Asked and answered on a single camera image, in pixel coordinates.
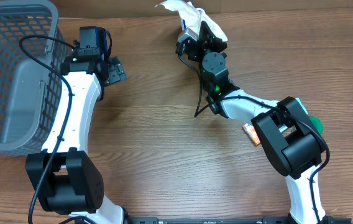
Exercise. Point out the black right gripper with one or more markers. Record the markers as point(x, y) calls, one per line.
point(204, 35)

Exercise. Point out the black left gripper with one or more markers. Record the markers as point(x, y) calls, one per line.
point(116, 72)

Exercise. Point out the beige Pantree snack pouch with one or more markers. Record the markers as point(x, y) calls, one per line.
point(192, 17)

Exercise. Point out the orange Kleenex tissue pack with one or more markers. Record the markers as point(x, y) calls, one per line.
point(250, 131)

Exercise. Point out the teal wet wipes pack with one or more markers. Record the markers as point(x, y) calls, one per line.
point(302, 105)

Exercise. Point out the green lidded jar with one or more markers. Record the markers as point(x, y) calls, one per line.
point(317, 124)

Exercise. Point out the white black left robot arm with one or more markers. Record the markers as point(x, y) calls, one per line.
point(64, 178)

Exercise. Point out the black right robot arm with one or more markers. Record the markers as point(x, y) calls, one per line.
point(293, 145)

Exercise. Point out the grey plastic mesh basket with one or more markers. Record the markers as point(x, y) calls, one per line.
point(29, 93)

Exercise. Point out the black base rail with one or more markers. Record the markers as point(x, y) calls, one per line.
point(264, 220)

